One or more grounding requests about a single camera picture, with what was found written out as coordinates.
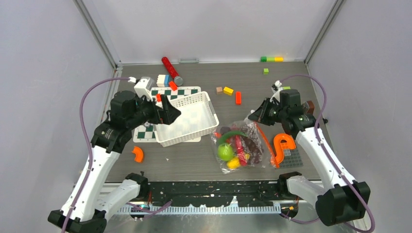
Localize white slotted cable duct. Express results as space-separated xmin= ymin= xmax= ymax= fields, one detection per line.
xmin=116 ymin=203 xmax=282 ymax=216

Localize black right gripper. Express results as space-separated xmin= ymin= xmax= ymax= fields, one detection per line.
xmin=248 ymin=98 xmax=287 ymax=127

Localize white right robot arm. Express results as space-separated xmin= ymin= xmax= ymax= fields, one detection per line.
xmin=248 ymin=89 xmax=371 ymax=226

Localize orange S-shaped track piece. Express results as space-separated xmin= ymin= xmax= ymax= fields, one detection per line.
xmin=271 ymin=133 xmax=296 ymax=168

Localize brown box with lid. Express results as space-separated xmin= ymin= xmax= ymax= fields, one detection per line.
xmin=302 ymin=100 xmax=315 ymax=115

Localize purple fake grapes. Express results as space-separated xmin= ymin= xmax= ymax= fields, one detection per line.
xmin=240 ymin=123 xmax=264 ymax=166

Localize grey lego baseplate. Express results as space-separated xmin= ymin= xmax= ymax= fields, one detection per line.
xmin=279 ymin=148 xmax=303 ymax=168

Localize green white chessboard mat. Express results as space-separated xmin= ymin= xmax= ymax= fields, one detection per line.
xmin=133 ymin=86 xmax=201 ymax=143

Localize red cylinder tube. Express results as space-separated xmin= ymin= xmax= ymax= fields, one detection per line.
xmin=161 ymin=57 xmax=183 ymax=86

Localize red rectangular block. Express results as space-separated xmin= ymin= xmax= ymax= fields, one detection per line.
xmin=235 ymin=91 xmax=242 ymax=105

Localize green yellow block row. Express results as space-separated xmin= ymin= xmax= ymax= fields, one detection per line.
xmin=260 ymin=56 xmax=284 ymax=62

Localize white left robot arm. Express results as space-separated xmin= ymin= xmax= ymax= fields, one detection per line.
xmin=48 ymin=91 xmax=181 ymax=233

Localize white blue toy block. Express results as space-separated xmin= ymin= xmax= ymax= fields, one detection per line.
xmin=156 ymin=74 xmax=170 ymax=87

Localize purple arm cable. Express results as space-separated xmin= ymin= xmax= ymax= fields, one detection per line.
xmin=278 ymin=74 xmax=376 ymax=233
xmin=60 ymin=77 xmax=137 ymax=233

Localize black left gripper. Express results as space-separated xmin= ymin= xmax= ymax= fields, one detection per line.
xmin=126 ymin=92 xmax=180 ymax=130

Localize clear zip top bag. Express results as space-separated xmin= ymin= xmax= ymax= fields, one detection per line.
xmin=210 ymin=119 xmax=277 ymax=174

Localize orange curved track piece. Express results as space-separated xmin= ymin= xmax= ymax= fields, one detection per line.
xmin=132 ymin=146 xmax=144 ymax=163

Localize white plastic basket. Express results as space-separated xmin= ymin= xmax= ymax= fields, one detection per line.
xmin=154 ymin=91 xmax=219 ymax=147

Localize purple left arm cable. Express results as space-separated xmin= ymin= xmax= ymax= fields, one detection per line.
xmin=60 ymin=77 xmax=137 ymax=233

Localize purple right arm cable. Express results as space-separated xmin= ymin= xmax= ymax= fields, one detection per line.
xmin=278 ymin=74 xmax=376 ymax=233

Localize brown wooden cube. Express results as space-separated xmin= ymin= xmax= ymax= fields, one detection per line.
xmin=216 ymin=87 xmax=223 ymax=95

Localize green fake apple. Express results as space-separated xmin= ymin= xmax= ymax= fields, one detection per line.
xmin=217 ymin=143 xmax=235 ymax=162

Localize orange fake carrot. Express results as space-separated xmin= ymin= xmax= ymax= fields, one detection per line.
xmin=235 ymin=135 xmax=246 ymax=165

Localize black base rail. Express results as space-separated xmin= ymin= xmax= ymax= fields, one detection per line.
xmin=150 ymin=181 xmax=295 ymax=207

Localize red block near tube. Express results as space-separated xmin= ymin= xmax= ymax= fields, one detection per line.
xmin=169 ymin=81 xmax=178 ymax=91

